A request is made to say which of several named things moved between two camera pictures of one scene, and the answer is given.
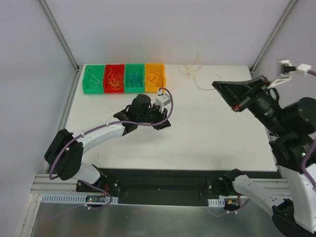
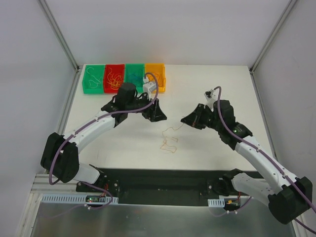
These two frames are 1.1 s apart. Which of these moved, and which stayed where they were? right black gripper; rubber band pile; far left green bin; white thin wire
Moved: right black gripper
Stayed: white thin wire; rubber band pile; far left green bin
